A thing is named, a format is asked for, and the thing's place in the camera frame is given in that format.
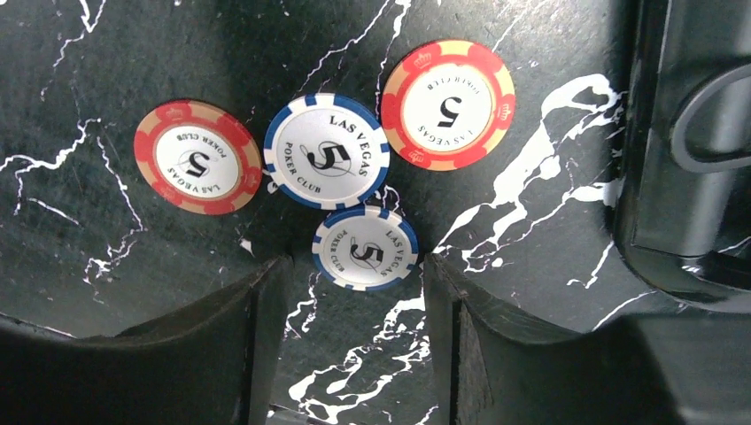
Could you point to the white blue chip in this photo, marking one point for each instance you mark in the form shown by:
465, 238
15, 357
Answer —
365, 248
326, 151

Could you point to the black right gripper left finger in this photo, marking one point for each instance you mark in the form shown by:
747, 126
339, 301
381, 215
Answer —
210, 362

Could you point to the black poker chip case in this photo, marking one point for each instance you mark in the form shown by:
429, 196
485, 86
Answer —
687, 137

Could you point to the red five chip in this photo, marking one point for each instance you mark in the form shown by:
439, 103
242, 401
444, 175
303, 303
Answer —
447, 104
198, 157

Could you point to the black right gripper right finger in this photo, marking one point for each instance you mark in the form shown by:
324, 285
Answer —
494, 363

